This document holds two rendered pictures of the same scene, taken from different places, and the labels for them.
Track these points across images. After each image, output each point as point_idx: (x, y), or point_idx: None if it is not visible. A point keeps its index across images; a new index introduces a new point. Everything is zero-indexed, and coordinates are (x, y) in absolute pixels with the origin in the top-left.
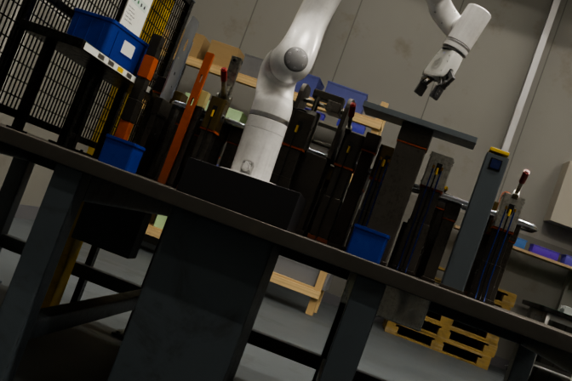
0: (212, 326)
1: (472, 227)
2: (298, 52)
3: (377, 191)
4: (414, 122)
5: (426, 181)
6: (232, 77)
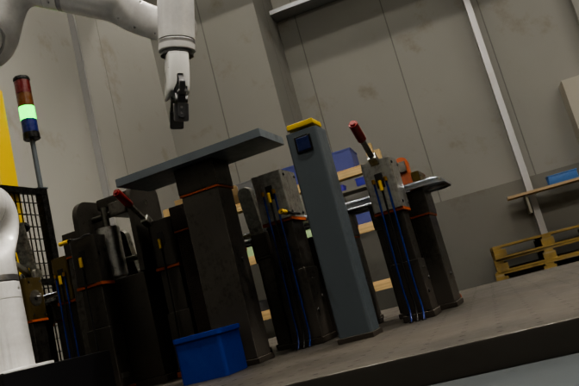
0: None
1: (328, 239)
2: None
3: None
4: (180, 164)
5: (266, 218)
6: (23, 248)
